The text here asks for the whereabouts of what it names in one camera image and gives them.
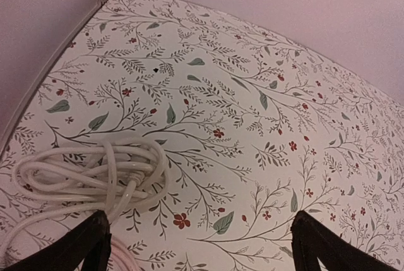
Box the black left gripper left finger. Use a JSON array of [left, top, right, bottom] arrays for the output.
[[5, 210, 112, 271]]

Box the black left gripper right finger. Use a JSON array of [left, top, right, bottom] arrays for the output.
[[291, 210, 394, 271]]

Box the floral patterned table mat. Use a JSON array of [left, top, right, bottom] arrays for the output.
[[1, 0, 403, 270]]

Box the white tangled cable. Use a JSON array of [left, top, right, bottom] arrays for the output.
[[0, 136, 169, 253]]

